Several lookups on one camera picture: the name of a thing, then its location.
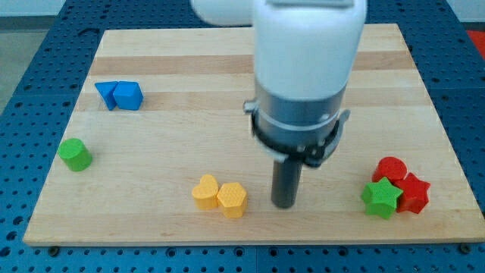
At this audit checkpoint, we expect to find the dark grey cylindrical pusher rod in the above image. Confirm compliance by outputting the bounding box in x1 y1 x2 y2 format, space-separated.
271 158 302 209

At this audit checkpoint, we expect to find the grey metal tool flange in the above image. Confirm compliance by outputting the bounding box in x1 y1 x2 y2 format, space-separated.
243 80 350 168

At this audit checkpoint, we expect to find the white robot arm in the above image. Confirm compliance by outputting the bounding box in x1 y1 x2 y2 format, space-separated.
191 0 368 209

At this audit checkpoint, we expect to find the yellow hexagon block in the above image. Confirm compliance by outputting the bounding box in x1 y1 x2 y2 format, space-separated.
217 182 248 218

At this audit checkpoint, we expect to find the yellow heart block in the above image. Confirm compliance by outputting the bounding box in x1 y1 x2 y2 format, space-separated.
192 174 219 210

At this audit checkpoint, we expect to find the red cylinder block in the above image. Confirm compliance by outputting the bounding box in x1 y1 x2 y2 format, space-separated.
371 156 408 183

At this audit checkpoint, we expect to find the green star block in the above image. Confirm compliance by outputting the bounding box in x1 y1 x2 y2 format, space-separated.
361 177 403 219

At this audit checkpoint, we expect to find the wooden board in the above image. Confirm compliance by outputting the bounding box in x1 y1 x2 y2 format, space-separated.
23 24 484 246

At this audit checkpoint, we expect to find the red star block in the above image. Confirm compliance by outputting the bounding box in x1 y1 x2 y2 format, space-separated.
393 173 430 214

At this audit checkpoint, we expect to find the blue cube block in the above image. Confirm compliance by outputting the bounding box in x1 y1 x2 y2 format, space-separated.
113 81 144 111

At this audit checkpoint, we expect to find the blue triangle block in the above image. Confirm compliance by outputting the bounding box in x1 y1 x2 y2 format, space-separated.
95 81 117 111

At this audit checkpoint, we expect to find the green cylinder block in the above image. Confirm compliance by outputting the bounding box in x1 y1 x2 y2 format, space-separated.
58 138 92 171

